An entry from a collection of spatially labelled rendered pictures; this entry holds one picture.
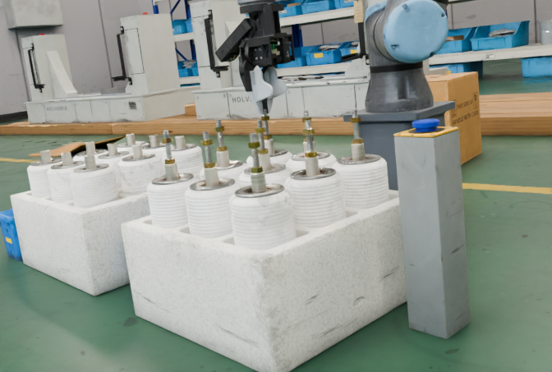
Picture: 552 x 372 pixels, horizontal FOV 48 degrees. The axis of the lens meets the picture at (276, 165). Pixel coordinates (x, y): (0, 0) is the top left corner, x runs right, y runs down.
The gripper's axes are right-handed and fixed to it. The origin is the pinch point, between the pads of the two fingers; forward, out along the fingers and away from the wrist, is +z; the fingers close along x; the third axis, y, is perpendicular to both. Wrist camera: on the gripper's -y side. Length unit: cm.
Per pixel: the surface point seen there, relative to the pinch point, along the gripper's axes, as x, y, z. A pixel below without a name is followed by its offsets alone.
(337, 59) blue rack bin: 438, -289, 5
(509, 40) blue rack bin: 433, -110, 3
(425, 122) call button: -10.4, 41.5, 1.8
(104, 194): -20.8, -28.8, 14.8
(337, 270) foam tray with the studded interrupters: -19.8, 30.0, 23.1
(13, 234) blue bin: -24, -68, 27
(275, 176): -15.1, 15.2, 10.2
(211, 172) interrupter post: -25.4, 10.7, 7.3
